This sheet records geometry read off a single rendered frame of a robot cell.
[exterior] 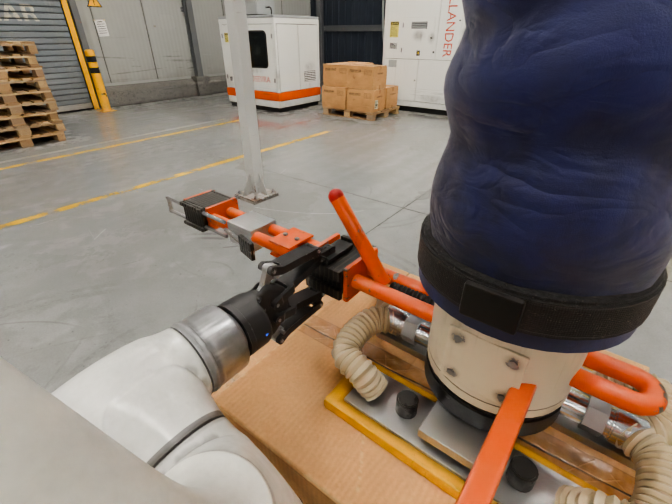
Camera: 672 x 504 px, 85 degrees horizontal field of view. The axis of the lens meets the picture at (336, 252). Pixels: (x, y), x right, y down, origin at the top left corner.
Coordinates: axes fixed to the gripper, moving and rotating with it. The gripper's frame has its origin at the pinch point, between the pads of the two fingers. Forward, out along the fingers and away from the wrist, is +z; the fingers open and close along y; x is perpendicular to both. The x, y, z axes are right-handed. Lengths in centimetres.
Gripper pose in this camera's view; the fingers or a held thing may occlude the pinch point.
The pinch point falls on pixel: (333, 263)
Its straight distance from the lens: 59.2
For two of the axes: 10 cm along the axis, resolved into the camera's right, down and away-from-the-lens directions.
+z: 6.3, -4.1, 6.7
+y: 0.1, 8.6, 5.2
